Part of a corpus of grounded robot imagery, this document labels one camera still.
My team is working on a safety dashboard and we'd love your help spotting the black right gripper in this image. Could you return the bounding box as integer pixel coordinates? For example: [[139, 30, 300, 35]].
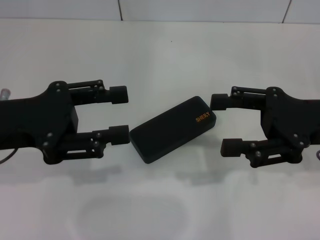
[[210, 85, 320, 169]]

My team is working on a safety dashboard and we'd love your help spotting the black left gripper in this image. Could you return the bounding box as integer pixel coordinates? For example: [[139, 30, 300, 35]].
[[0, 80, 81, 165]]

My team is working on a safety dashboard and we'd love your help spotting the black glasses case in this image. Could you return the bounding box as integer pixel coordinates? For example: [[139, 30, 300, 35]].
[[129, 95, 218, 165]]

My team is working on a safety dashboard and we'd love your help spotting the left gripper cable with plug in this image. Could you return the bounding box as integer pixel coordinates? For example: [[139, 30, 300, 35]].
[[0, 148, 19, 165]]

